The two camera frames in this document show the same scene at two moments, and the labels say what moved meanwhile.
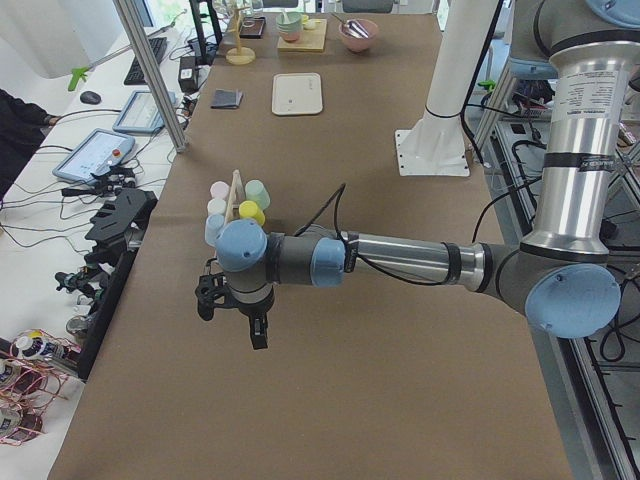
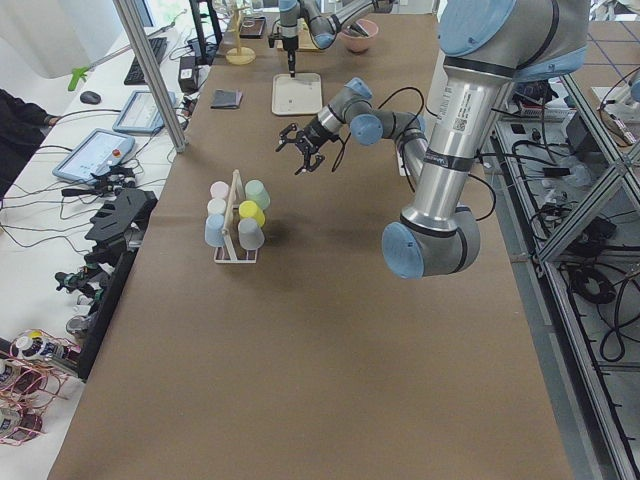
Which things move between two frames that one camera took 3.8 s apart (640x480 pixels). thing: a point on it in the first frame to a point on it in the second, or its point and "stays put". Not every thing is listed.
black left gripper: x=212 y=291 to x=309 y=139
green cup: x=256 y=191 stays put
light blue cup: x=213 y=226 stays put
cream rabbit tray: x=297 y=93 stays put
